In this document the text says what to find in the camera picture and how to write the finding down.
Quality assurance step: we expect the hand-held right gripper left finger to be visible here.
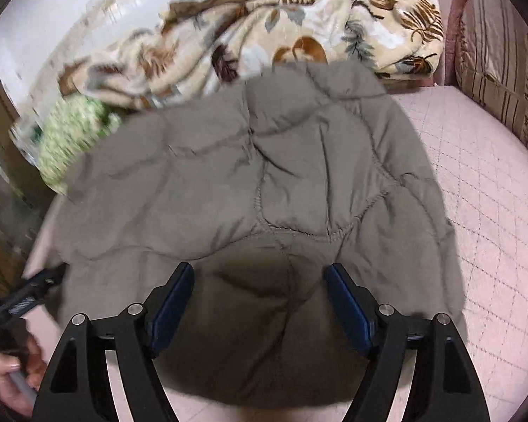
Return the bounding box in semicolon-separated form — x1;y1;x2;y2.
35;262;195;422

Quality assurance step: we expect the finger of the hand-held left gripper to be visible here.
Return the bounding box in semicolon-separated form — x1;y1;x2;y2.
24;264;67;300

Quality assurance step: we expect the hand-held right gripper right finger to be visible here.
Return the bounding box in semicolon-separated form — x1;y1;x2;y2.
323;263;491;422

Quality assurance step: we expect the grey hooded puffer jacket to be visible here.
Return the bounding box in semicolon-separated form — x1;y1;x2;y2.
48;59;467;405

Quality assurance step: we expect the person's left hand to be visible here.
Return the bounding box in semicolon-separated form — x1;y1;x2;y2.
0;334;45;418

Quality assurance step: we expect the wooden wardrobe with glass doors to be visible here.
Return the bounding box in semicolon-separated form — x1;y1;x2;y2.
0;44;58;300

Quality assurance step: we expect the green patterned pillow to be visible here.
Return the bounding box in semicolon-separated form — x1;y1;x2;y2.
37;97;124;196

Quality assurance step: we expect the floral plastic sheet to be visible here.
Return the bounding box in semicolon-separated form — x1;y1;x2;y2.
9;119;45;163

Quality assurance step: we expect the pink quilted bed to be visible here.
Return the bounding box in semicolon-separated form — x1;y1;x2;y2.
22;85;528;422

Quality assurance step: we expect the cream leaf print blanket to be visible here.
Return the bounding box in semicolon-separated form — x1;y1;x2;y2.
57;0;445;110

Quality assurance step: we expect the striped floral sofa cushion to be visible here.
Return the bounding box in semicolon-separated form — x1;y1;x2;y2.
454;0;528;159

